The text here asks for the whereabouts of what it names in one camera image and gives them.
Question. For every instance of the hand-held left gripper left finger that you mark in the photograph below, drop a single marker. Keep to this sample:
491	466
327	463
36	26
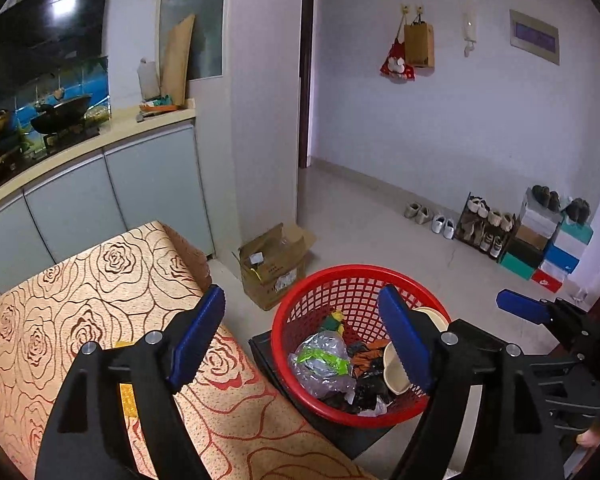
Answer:
197	340

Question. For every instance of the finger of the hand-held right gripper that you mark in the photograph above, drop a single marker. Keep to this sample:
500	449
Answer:
522	305

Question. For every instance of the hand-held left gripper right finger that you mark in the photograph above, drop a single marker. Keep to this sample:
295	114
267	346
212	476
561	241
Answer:
405	342

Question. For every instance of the beige paper cup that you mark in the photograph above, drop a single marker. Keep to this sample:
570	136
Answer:
395	380

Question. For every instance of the brown snack wrapper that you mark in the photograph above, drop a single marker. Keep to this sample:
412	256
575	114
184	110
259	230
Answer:
367	355

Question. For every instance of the large black plastic bag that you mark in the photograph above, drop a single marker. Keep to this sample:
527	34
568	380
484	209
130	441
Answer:
365	390

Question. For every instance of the green snack wrapper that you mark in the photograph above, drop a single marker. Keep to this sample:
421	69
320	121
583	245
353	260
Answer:
325	360

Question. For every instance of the clear plastic bag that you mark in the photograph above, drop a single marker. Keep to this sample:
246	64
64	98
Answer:
310	382

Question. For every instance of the red mesh basket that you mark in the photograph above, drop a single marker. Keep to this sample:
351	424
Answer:
300	305

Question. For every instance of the person's right hand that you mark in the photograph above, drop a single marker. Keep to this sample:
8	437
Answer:
591	435

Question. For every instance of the stack of shoe boxes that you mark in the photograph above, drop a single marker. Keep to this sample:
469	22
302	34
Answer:
550	245

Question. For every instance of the black shoe rack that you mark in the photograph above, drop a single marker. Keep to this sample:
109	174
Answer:
482	227

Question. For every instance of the cardboard box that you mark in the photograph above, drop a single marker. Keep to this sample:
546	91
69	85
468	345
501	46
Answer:
275	270

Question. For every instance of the black stool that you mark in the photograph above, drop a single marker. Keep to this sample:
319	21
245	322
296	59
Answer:
360	437

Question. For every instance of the white shoe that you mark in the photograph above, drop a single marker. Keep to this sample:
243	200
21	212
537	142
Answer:
438	224
448	229

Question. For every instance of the pair of dark shoes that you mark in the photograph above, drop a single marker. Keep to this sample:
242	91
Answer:
546	197
576	210

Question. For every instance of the beige shoe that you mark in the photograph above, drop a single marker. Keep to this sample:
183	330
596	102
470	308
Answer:
412	211
424	215

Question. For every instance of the kitchen counter with grey cabinets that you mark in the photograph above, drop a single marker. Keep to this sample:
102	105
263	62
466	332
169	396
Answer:
145	185

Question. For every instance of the black gas stove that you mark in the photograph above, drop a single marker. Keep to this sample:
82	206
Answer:
30	152

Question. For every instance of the black wok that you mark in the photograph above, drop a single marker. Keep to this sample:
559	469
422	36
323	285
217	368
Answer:
60	115

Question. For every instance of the translucent plastic bottle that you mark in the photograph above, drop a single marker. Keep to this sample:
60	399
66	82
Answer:
148	80

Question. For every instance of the red hanging bag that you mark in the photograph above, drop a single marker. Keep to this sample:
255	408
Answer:
395	62

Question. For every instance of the white intercom handset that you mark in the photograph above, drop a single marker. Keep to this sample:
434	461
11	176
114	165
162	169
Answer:
469	32

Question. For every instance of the wooden cutting board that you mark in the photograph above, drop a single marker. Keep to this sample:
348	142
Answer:
177	60

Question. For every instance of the brown paper bag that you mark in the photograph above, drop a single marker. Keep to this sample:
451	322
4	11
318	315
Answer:
419	42

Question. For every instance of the frosted glass window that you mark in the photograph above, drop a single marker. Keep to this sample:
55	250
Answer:
205	15

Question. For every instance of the black range hood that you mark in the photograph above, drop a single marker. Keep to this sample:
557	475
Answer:
45	25

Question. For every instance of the wall electric panel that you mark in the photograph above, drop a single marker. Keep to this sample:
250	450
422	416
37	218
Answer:
535	35

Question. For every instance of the dark wooden door frame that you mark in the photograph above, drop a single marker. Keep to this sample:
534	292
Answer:
306	70

